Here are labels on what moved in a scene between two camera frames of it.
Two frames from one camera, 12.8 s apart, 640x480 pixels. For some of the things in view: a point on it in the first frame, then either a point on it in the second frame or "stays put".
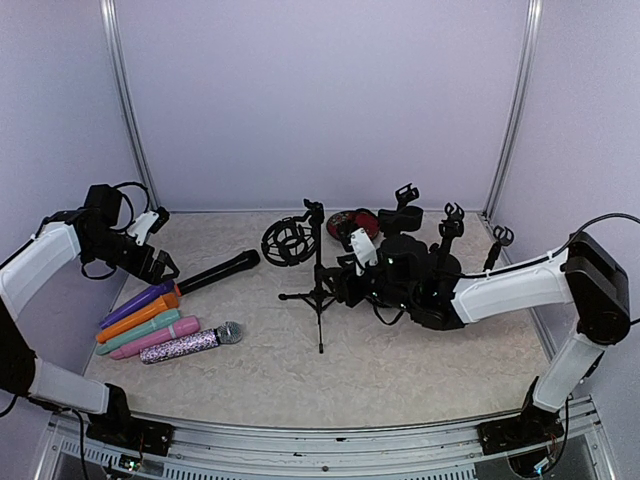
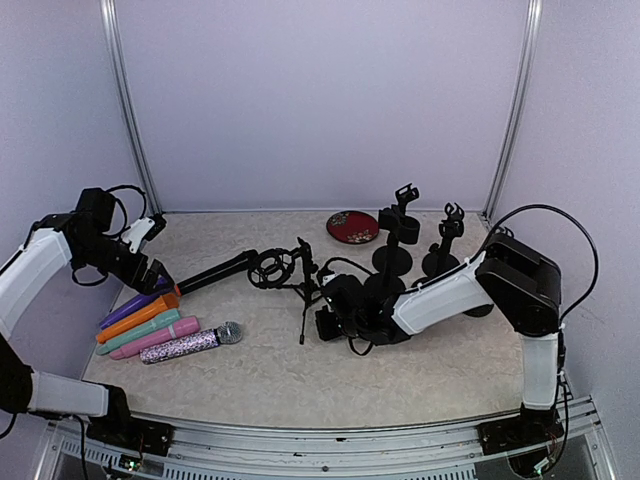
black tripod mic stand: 294,240 -> 279,268
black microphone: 244,260 stays put
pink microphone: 179,326 stays put
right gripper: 347,290 -> 326,331
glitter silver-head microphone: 194,343 stays put
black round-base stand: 443,264 stays put
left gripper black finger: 162,261 -> 158,279
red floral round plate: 341,224 stays put
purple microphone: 141,300 stays put
